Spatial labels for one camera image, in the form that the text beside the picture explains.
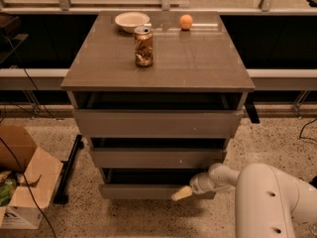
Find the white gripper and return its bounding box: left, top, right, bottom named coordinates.
left=171, top=173, right=215, bottom=201

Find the grey bottom drawer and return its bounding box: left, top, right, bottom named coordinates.
left=99, top=168, right=206, bottom=200

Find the grey drawer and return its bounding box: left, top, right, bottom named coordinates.
left=73, top=109, right=243, bottom=139
left=99, top=168, right=206, bottom=200
left=90, top=149, right=227, bottom=169

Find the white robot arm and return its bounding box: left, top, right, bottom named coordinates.
left=171, top=164, right=317, bottom=238

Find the grey drawer cabinet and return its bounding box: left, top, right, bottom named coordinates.
left=59, top=10, right=257, bottom=200

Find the grey middle drawer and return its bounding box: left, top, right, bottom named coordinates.
left=90, top=149, right=227, bottom=169

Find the grey top drawer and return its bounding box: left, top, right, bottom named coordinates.
left=73, top=109, right=243, bottom=139

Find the open cardboard box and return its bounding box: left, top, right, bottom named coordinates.
left=0, top=126, right=62, bottom=229

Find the black cabinet leg right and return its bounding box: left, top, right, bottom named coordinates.
left=245, top=93, right=260, bottom=124

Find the black floor bar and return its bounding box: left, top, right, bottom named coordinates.
left=53, top=134, right=84, bottom=204

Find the brown soda can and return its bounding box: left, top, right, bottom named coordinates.
left=134, top=26, right=154, bottom=66

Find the orange fruit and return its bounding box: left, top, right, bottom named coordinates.
left=179, top=14, right=193, bottom=31

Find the green bag in box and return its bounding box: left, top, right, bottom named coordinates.
left=0, top=174, right=18, bottom=206

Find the white bowl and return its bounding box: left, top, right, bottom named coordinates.
left=115, top=12, right=150, bottom=33

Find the black cable right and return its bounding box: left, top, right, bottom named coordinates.
left=298, top=117, right=317, bottom=144

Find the black cable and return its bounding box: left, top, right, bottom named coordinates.
left=0, top=33, right=58, bottom=238
left=298, top=117, right=317, bottom=144

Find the black cable left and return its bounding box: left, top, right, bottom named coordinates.
left=0, top=33, right=58, bottom=238

